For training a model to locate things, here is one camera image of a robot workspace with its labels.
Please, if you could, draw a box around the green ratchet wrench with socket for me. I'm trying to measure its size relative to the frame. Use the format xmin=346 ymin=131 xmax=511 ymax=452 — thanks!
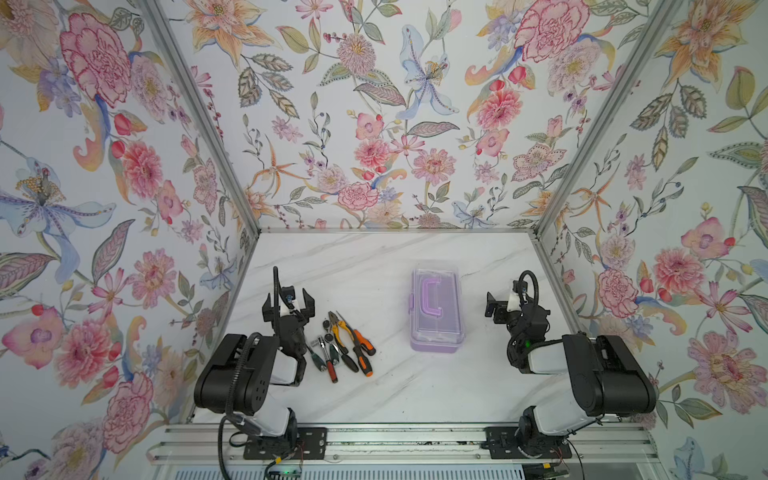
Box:
xmin=324 ymin=334 xmax=341 ymax=366

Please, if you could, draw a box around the red handled ratchet wrench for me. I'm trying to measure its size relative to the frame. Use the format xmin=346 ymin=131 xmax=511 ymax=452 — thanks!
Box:
xmin=317 ymin=336 xmax=338 ymax=384

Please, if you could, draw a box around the purple plastic tool box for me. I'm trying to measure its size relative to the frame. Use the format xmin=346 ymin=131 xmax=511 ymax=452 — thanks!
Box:
xmin=408 ymin=266 xmax=465 ymax=354

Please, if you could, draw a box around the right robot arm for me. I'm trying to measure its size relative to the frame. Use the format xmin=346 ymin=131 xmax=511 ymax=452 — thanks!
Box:
xmin=485 ymin=294 xmax=658 ymax=450

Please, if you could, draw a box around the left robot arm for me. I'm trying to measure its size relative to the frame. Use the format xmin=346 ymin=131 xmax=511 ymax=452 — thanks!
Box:
xmin=193 ymin=287 xmax=315 ymax=438

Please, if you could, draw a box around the orange black short screwdriver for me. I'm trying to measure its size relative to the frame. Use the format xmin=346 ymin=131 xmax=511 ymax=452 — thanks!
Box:
xmin=352 ymin=329 xmax=377 ymax=356

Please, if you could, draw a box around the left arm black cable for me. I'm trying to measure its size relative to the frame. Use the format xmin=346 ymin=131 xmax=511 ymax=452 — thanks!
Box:
xmin=217 ymin=265 xmax=283 ymax=480

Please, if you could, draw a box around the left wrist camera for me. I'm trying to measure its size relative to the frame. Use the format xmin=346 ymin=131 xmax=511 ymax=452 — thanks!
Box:
xmin=280 ymin=286 xmax=296 ymax=304

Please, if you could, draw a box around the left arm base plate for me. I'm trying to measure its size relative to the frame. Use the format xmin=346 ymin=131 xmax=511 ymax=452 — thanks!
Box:
xmin=243 ymin=427 xmax=328 ymax=461

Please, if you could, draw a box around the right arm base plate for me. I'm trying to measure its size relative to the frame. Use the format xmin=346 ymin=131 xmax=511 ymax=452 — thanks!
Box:
xmin=480 ymin=425 xmax=573 ymax=461

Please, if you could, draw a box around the aluminium mounting rail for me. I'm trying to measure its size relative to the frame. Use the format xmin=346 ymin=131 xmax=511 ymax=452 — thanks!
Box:
xmin=147 ymin=422 xmax=660 ymax=466

